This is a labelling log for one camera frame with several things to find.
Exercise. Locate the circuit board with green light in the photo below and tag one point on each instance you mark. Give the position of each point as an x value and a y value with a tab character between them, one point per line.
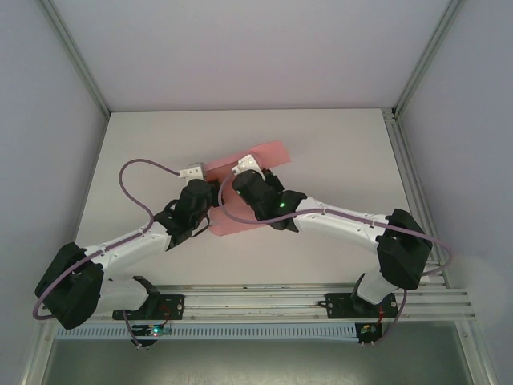
154	331

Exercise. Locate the aluminium side rail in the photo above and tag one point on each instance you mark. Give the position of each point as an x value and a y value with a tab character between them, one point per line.
405	160

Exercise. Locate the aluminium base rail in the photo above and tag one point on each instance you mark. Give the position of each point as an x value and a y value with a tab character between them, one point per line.
260	298

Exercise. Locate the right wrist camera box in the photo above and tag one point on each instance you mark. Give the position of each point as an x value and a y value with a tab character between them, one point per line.
250	164

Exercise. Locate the pink cloth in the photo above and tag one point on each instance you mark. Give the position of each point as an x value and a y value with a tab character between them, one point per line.
272	154

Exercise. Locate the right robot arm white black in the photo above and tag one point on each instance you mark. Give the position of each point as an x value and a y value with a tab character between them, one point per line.
344	224

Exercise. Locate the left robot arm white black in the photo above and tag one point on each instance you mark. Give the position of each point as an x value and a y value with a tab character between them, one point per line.
124	244

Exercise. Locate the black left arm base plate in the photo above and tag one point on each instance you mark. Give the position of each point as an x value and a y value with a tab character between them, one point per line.
174	306

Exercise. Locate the aluminium frame post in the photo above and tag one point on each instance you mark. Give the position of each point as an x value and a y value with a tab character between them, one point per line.
76	60
426	56

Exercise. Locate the small green circuit board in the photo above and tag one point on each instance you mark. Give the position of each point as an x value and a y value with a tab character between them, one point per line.
368	330

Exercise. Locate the aluminium frame leg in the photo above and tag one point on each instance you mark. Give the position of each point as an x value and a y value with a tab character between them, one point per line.
475	353
36	357

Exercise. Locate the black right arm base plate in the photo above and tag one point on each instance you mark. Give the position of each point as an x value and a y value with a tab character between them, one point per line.
340	306

